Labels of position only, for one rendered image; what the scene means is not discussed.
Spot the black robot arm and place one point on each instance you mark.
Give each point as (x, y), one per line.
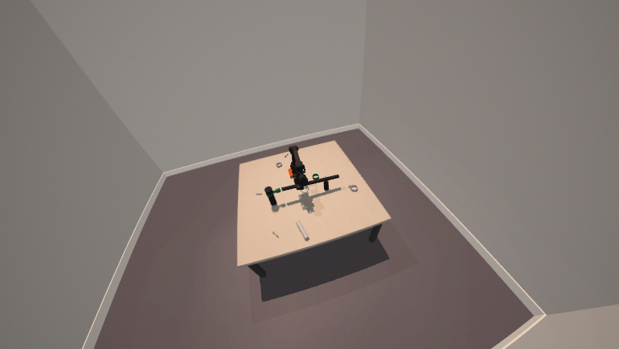
(297, 165)

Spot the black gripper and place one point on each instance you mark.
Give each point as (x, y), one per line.
(299, 186)

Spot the beige cylinder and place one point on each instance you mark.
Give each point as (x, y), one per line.
(302, 230)

